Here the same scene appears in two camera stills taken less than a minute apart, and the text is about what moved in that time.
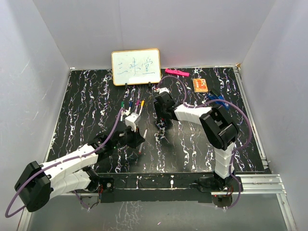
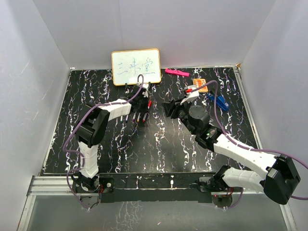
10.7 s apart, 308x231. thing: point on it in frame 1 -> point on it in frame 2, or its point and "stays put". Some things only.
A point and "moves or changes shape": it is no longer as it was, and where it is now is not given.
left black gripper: [137, 139] -> [145, 110]
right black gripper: [160, 116] -> [172, 109]
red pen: [140, 150] -> [149, 103]
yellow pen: [142, 103] moves or changes shape
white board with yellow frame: [136, 67] stays put
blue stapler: [212, 96] stays put
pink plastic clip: [177, 72] stays put
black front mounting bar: [179, 187] stays put
